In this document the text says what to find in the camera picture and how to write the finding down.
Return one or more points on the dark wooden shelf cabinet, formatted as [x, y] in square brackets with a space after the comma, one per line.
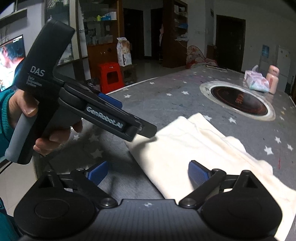
[175, 33]

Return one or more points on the dark wooden door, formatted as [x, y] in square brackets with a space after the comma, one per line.
[230, 42]

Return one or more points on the white printed paper bag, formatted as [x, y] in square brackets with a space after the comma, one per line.
[123, 52]

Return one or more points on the round induction cooktop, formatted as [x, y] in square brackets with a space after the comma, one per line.
[239, 99]

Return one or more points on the wet wipes pack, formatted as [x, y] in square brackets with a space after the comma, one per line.
[255, 80]

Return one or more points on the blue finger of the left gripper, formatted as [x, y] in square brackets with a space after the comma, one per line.
[110, 100]
[144, 128]

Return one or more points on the glass door shelf cabinet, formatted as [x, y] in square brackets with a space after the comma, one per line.
[98, 24]

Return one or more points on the small wooden stool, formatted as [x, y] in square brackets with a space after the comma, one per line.
[129, 74]

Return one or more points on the dark flat phone on table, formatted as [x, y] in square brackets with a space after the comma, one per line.
[216, 67]

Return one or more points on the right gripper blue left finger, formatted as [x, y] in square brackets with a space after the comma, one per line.
[87, 181]

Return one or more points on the wall television screen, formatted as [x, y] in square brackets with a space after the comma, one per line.
[12, 53]

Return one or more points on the cream white garment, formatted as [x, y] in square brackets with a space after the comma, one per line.
[165, 160]

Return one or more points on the person left hand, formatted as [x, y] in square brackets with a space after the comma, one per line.
[22, 102]

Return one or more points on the white refrigerator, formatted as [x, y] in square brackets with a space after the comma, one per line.
[283, 61]

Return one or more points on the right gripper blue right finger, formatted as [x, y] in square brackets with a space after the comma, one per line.
[207, 181]

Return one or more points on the pink thermos bottle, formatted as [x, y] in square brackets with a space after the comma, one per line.
[272, 78]

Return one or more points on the red plastic stool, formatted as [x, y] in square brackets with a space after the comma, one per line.
[110, 77]

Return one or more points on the water dispenser with bottle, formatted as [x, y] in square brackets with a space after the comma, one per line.
[264, 58]

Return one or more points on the colourful kids play tent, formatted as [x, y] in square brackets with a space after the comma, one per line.
[196, 58]

